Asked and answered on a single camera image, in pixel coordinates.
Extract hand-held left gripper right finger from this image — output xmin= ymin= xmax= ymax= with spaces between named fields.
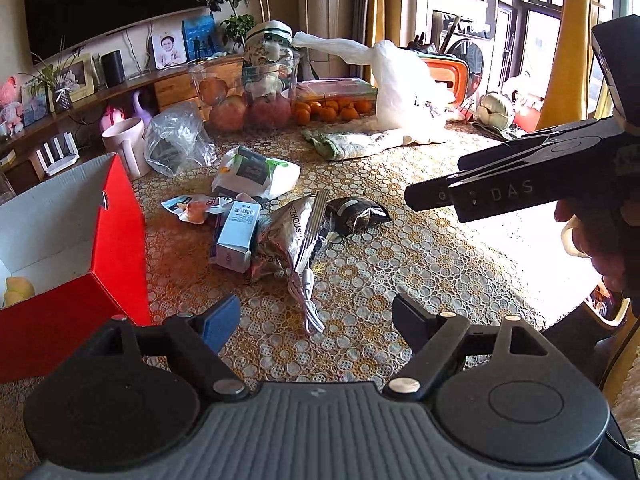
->
xmin=382 ymin=294 xmax=546 ymax=401

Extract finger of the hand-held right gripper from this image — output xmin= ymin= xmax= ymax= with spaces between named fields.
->
xmin=404 ymin=176 xmax=456 ymax=212
xmin=457 ymin=132 xmax=556 ymax=173

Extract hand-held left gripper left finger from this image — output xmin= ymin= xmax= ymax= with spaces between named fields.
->
xmin=90 ymin=294 xmax=248 ymax=400

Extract dark snack packet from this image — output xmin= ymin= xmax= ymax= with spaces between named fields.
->
xmin=325 ymin=197 xmax=392 ymax=237

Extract light blue carton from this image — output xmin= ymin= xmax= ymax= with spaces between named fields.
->
xmin=210 ymin=201 xmax=262 ymax=274

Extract white usb cable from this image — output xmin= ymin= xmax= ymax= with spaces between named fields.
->
xmin=287 ymin=267 xmax=326 ymax=335

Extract silver foil snack bag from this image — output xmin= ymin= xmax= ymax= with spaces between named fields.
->
xmin=248 ymin=190 xmax=332 ymax=283

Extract red cardboard box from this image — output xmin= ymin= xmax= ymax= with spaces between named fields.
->
xmin=0 ymin=152 xmax=153 ymax=383

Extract yellow packet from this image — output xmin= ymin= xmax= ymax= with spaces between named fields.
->
xmin=2 ymin=276 xmax=37 ymax=308

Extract person's right hand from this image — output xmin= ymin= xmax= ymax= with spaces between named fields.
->
xmin=554 ymin=199 xmax=640 ymax=318

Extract pale pumpkin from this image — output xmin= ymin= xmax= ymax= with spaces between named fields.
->
xmin=477 ymin=91 xmax=515 ymax=128

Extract red bag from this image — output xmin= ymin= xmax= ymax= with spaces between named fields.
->
xmin=512 ymin=95 xmax=546 ymax=133

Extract white green towel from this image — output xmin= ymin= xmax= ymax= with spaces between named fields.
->
xmin=301 ymin=127 xmax=416 ymax=161

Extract black round fan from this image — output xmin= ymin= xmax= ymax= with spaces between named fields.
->
xmin=447 ymin=37 xmax=485 ymax=102

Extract white plastic bag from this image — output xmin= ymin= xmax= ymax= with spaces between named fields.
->
xmin=292 ymin=30 xmax=453 ymax=144

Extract small white pink packet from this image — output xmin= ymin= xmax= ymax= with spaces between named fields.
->
xmin=161 ymin=192 xmax=261 ymax=224

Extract pile of mandarins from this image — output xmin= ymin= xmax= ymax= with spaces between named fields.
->
xmin=292 ymin=97 xmax=374 ymax=124

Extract yellow curtain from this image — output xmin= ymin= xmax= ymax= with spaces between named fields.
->
xmin=530 ymin=0 xmax=601 ymax=132

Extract flat pastel box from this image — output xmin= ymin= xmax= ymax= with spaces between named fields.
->
xmin=295 ymin=77 xmax=378 ymax=106

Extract white green snack packet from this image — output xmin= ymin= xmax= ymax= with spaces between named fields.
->
xmin=211 ymin=146 xmax=302 ymax=201

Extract red apple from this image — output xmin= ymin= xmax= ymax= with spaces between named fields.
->
xmin=248 ymin=95 xmax=292 ymax=130
xmin=209 ymin=95 xmax=248 ymax=133

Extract clear plastic bag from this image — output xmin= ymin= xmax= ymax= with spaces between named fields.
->
xmin=144 ymin=101 xmax=219 ymax=178

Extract pink cup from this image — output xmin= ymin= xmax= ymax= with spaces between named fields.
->
xmin=101 ymin=117 xmax=151 ymax=179

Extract green white patterned bag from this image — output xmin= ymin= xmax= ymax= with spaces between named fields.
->
xmin=243 ymin=20 xmax=296 ymax=101

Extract clear glass fruit bowl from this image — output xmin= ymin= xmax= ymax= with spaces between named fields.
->
xmin=189 ymin=50 xmax=305 ymax=133

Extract purple vase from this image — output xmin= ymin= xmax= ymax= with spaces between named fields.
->
xmin=131 ymin=91 xmax=153 ymax=128

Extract orange fruit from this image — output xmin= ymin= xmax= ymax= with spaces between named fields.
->
xmin=199 ymin=77 xmax=228 ymax=106

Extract white router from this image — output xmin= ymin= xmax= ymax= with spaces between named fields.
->
xmin=31 ymin=132 xmax=81 ymax=177

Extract wooden tv cabinet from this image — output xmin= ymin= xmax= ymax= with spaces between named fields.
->
xmin=0 ymin=55 xmax=246 ymax=196

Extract small plant in patterned pot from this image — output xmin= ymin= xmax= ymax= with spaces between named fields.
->
xmin=25 ymin=37 xmax=83 ymax=113

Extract black speaker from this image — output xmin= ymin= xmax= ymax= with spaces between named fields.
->
xmin=101 ymin=50 xmax=126 ymax=88

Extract blue photo print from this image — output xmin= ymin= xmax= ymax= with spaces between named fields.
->
xmin=182 ymin=14 xmax=218 ymax=59

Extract pink dolls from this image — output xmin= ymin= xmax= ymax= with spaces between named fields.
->
xmin=0 ymin=76 xmax=26 ymax=136

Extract wooden photo frame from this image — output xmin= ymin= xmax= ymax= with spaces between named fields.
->
xmin=47 ymin=53 xmax=96 ymax=101

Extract white child photo frame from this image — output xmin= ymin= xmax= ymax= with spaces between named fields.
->
xmin=151 ymin=20 xmax=188 ymax=70

